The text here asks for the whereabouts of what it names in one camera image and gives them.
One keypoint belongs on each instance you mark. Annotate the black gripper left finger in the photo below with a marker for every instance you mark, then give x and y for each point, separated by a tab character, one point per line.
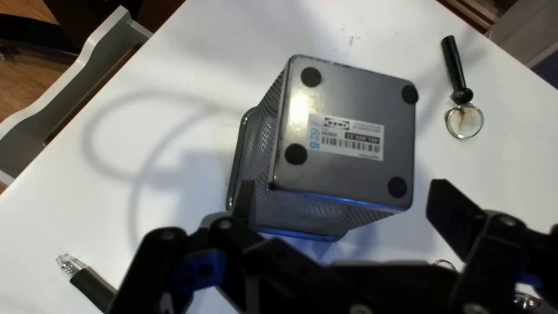
245	203

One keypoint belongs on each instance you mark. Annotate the grey mesh pen holder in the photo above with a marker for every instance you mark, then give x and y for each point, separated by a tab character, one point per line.
343	128

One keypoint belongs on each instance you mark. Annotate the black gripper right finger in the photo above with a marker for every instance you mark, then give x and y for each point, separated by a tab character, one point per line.
454	217

